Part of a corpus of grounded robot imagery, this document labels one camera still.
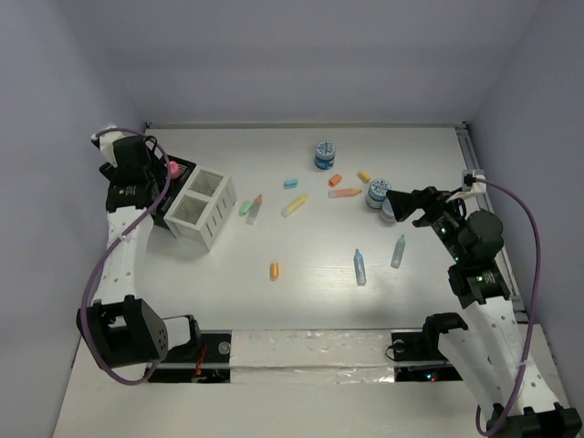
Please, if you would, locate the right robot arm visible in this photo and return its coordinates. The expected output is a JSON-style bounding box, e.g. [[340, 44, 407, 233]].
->
[[387, 184, 583, 437]]

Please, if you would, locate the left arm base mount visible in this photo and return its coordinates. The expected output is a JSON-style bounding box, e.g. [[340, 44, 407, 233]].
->
[[148, 330, 232, 384]]

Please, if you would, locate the yellow highlighter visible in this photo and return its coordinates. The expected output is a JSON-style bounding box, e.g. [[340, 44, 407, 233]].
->
[[281, 194, 308, 218]]

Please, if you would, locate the orange highlighter cap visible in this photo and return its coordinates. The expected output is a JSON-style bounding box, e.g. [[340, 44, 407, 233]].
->
[[328, 174, 342, 187]]

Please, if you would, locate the blue slime jar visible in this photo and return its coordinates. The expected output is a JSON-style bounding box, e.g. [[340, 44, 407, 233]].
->
[[314, 141, 337, 170], [365, 179, 391, 210]]

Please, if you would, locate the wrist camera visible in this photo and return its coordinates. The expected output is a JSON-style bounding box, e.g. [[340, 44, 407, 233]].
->
[[447, 169, 486, 203], [90, 124, 140, 169]]

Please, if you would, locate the white slotted organizer box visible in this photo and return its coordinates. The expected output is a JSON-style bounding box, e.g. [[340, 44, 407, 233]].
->
[[163, 167, 237, 252]]

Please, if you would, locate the amber highlighter cap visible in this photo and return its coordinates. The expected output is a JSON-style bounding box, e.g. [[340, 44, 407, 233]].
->
[[269, 262, 280, 281]]

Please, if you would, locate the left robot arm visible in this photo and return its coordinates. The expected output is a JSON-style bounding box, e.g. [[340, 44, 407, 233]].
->
[[77, 125, 203, 372]]

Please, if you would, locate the yellow highlighter cap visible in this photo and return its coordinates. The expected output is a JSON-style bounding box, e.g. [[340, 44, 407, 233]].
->
[[358, 171, 370, 183]]

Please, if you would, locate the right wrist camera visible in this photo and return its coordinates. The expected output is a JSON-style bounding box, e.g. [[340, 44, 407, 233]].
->
[[447, 169, 486, 203]]

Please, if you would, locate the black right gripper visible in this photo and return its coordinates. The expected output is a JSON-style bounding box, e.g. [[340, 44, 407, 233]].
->
[[385, 186, 469, 263]]

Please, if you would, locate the green highlighter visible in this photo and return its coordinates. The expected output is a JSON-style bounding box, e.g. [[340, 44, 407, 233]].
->
[[391, 235, 406, 269]]

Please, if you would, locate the clear jar of clips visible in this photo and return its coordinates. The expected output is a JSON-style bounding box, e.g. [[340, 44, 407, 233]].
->
[[380, 198, 396, 224]]

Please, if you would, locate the green highlighter cap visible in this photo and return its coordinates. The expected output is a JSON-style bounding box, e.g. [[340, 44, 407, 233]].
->
[[239, 201, 252, 215]]

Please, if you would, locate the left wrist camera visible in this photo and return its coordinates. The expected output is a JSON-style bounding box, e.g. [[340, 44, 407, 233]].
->
[[90, 124, 140, 169]]

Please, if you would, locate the blue highlighter cap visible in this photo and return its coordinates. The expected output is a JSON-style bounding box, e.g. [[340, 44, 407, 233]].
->
[[284, 179, 298, 189]]

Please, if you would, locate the black organizer box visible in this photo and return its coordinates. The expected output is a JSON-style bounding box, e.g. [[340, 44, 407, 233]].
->
[[152, 155, 196, 230]]

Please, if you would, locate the orange tip clear highlighter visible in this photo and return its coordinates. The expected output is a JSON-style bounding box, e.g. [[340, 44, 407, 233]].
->
[[245, 194, 263, 225]]

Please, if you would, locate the blue highlighter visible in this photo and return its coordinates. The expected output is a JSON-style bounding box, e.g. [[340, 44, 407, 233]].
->
[[353, 249, 367, 286]]

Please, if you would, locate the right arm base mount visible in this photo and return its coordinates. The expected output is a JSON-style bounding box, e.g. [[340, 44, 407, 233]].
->
[[384, 312, 468, 382]]

